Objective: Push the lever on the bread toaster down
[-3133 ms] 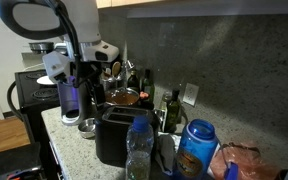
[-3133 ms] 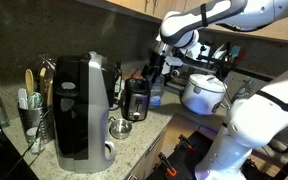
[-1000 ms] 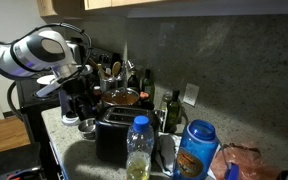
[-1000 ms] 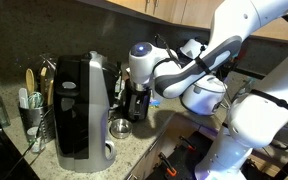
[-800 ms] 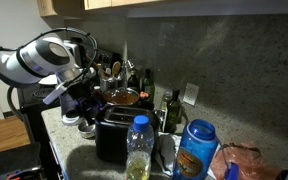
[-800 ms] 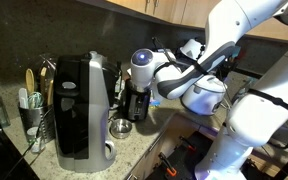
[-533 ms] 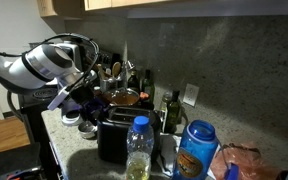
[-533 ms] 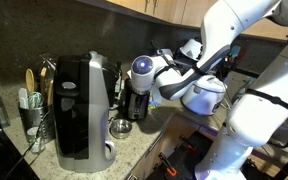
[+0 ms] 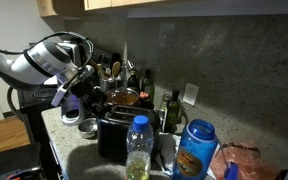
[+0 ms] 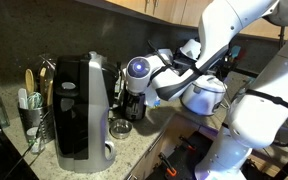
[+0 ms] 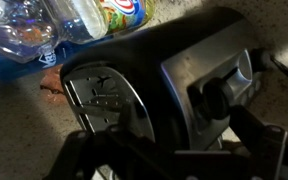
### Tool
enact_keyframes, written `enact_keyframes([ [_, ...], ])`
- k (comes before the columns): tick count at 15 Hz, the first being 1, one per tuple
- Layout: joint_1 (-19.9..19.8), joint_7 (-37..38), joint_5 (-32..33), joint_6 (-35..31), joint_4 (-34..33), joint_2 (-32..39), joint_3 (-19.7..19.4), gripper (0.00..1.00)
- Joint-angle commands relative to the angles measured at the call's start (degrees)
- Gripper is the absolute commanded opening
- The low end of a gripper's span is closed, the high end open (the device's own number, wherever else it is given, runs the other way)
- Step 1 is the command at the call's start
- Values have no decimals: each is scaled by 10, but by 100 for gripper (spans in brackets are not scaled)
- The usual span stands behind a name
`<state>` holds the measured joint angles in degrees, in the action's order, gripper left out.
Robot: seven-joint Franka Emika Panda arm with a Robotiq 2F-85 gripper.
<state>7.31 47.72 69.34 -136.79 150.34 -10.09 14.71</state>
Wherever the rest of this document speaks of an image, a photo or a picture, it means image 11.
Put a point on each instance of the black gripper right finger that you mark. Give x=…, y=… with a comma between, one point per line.
x=267, y=140

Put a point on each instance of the black silver bread toaster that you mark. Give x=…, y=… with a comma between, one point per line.
x=150, y=66

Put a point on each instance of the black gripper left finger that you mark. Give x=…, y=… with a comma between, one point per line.
x=117, y=150

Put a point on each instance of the orange plastic bag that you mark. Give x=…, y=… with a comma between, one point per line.
x=52, y=85

